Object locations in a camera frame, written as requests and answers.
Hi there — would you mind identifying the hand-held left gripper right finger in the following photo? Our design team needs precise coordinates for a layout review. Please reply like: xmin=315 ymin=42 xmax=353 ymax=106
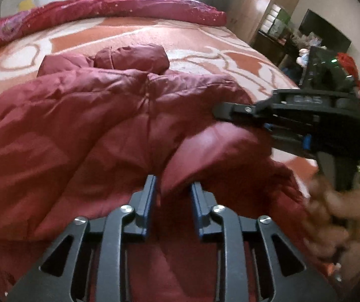
xmin=190 ymin=182 xmax=338 ymax=302

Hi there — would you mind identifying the dark red padded jacket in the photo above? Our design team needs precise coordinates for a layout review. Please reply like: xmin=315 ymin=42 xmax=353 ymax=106
xmin=0 ymin=44 xmax=314 ymax=302

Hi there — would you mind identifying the orange and white patterned blanket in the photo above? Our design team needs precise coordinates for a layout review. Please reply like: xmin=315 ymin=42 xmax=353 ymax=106
xmin=0 ymin=17 xmax=325 ymax=180

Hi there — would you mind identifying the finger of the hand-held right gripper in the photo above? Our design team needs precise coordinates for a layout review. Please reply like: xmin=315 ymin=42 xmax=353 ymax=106
xmin=213 ymin=101 xmax=273 ymax=124

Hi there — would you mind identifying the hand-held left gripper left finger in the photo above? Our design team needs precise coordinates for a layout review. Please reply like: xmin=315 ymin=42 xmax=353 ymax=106
xmin=5 ymin=174 xmax=158 ymax=302

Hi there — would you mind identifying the black flat screen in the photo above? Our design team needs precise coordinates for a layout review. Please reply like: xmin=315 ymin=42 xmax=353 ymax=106
xmin=300 ymin=9 xmax=352 ymax=55

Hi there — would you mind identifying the white and green box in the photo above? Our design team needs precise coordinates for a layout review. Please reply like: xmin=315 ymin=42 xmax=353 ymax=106
xmin=266 ymin=3 xmax=293 ymax=37

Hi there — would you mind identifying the person's right hand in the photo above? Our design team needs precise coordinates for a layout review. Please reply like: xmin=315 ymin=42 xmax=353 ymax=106
xmin=303 ymin=176 xmax=360 ymax=288

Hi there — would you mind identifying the wooden wardrobe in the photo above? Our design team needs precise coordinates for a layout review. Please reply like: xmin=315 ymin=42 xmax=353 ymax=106
xmin=227 ymin=0 xmax=308 ymax=44

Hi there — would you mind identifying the red floral quilt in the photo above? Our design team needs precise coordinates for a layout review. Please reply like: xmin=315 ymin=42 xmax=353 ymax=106
xmin=0 ymin=0 xmax=227 ymax=56

